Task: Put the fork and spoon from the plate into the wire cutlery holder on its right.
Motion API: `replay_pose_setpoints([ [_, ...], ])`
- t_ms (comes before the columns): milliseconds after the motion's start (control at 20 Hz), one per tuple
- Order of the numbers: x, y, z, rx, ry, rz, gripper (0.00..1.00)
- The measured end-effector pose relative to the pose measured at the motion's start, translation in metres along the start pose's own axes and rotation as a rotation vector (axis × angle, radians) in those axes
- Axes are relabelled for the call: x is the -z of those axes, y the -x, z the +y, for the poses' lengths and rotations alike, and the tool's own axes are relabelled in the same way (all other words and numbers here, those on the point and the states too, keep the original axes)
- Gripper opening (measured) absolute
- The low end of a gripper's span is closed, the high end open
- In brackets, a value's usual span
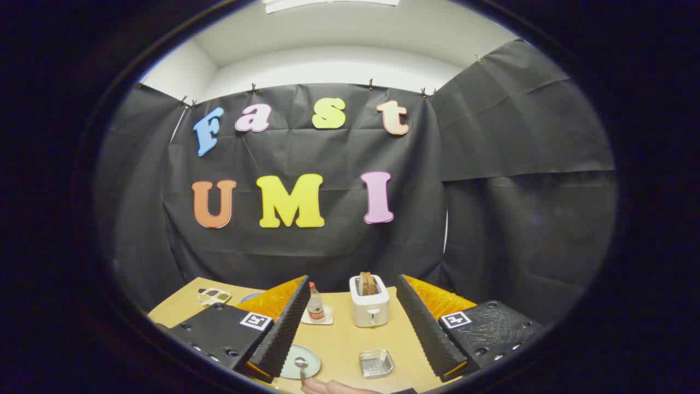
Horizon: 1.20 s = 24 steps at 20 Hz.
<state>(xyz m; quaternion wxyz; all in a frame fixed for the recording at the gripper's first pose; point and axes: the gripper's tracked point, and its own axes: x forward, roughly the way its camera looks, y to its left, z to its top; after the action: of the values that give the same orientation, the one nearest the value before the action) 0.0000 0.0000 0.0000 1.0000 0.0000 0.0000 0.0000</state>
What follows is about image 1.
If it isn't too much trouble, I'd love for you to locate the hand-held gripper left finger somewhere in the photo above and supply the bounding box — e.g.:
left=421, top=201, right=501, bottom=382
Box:
left=156, top=275, right=311, bottom=384

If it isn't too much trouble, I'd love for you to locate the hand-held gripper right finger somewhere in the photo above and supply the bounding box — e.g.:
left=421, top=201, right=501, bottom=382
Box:
left=395, top=274, right=545, bottom=383

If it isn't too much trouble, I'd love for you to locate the clear water bottle red cap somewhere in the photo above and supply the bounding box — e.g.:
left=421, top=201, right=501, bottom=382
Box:
left=306, top=282, right=325, bottom=323

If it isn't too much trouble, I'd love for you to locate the light green plate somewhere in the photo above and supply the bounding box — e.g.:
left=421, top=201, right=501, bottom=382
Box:
left=280, top=344, right=322, bottom=380

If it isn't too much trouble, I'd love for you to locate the white square coaster tray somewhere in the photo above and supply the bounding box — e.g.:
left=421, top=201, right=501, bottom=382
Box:
left=301, top=305, right=334, bottom=326

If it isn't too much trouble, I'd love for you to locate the white toaster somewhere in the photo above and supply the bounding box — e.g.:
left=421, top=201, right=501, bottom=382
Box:
left=349, top=274, right=390, bottom=328

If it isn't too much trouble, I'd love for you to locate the white divided sauce dish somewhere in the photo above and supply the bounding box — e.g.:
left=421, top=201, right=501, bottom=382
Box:
left=197, top=288, right=232, bottom=306

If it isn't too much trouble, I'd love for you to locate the ceiling light panel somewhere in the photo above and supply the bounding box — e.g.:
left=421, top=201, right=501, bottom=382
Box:
left=262, top=0, right=401, bottom=14

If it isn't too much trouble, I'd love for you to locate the metal wire basket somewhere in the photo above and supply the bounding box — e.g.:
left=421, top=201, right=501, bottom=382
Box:
left=359, top=349, right=395, bottom=379

